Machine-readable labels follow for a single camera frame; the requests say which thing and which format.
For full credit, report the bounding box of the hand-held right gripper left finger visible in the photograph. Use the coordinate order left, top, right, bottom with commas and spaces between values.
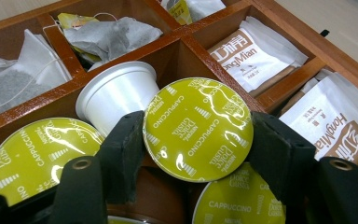
48, 110, 146, 224

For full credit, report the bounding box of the plain white sachet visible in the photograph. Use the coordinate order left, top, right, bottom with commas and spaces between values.
186, 0, 227, 23

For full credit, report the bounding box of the yellow tea packet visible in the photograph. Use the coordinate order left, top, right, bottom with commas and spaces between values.
56, 12, 104, 63

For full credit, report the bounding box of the white coffee capsule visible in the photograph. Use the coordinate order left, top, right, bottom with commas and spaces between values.
75, 60, 160, 138

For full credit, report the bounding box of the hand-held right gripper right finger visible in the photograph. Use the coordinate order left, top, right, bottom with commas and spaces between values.
248, 111, 358, 224

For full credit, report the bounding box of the yellow packet with white sachet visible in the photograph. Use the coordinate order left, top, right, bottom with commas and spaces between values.
160, 0, 194, 26

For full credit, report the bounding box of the compartmented wooden box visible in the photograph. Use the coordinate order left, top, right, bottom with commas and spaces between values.
0, 0, 358, 224

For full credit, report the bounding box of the white paper tea bag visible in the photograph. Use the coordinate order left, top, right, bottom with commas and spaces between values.
0, 28, 73, 119
62, 16, 164, 64

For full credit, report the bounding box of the green lid coffee capsule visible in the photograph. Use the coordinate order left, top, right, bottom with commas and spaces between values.
0, 117, 105, 207
142, 77, 255, 184
191, 161, 287, 224

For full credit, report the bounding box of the white sachet with brown label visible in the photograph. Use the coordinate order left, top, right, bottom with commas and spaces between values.
279, 68, 358, 166
207, 15, 310, 94

